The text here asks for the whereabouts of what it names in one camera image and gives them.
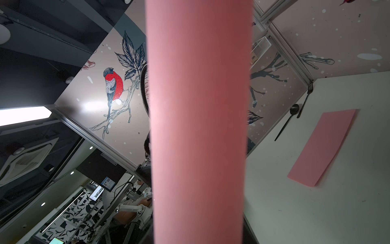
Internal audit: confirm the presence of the black ladle spoon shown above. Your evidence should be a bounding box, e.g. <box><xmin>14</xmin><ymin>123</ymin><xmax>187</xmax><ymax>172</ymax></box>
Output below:
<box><xmin>274</xmin><ymin>104</ymin><xmax>300</xmax><ymax>141</ymax></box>

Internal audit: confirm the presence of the black fork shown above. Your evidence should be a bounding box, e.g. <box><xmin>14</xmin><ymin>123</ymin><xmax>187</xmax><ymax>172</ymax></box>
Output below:
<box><xmin>297</xmin><ymin>81</ymin><xmax>313</xmax><ymax>119</ymax></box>

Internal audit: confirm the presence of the clear acrylic wall shelf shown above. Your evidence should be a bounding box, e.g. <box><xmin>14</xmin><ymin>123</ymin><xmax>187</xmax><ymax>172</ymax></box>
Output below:
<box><xmin>250</xmin><ymin>37</ymin><xmax>272</xmax><ymax>67</ymax></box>

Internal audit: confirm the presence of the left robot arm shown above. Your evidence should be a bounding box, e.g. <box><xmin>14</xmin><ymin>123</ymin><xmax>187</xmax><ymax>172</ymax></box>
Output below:
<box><xmin>138</xmin><ymin>63</ymin><xmax>152</xmax><ymax>186</ymax></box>

